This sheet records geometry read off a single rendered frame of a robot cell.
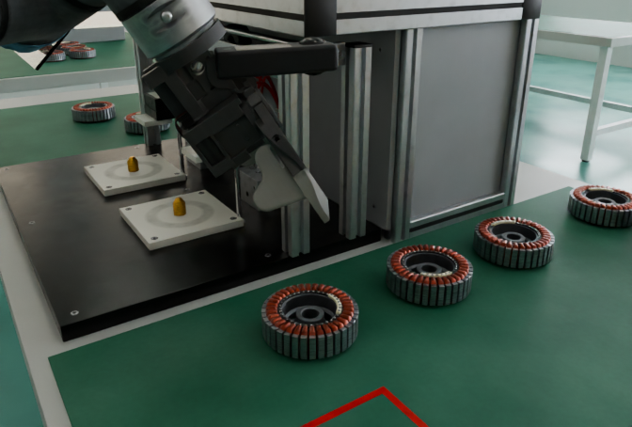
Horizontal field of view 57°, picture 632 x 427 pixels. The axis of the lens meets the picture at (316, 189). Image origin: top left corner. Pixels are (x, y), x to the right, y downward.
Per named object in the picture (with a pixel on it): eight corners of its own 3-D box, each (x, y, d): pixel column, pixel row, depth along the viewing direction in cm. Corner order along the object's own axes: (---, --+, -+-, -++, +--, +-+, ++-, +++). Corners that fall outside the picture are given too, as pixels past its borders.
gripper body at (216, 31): (213, 159, 61) (141, 64, 56) (280, 113, 61) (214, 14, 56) (220, 184, 54) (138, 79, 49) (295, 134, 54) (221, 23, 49)
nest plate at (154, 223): (150, 250, 82) (149, 243, 82) (119, 214, 94) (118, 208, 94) (244, 226, 90) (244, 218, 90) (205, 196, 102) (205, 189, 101)
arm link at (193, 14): (189, -27, 54) (193, -24, 47) (217, 15, 56) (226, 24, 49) (123, 18, 54) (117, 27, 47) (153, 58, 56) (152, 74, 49)
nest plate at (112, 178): (104, 197, 101) (103, 190, 101) (84, 172, 113) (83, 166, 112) (185, 180, 109) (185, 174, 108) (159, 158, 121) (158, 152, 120)
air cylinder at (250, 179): (258, 212, 95) (256, 180, 93) (237, 197, 101) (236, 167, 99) (284, 205, 98) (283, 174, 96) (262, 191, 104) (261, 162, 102)
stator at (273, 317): (270, 370, 62) (269, 340, 60) (256, 311, 72) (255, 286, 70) (371, 355, 64) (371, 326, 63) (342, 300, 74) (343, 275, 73)
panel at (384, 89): (385, 230, 89) (395, 29, 77) (210, 131, 140) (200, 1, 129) (390, 229, 89) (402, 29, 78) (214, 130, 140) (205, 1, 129)
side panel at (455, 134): (394, 244, 89) (406, 29, 77) (382, 236, 92) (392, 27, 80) (513, 204, 104) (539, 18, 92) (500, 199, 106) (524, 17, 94)
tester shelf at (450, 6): (305, 38, 69) (305, -2, 67) (133, 4, 122) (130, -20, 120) (540, 18, 92) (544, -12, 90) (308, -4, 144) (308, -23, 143)
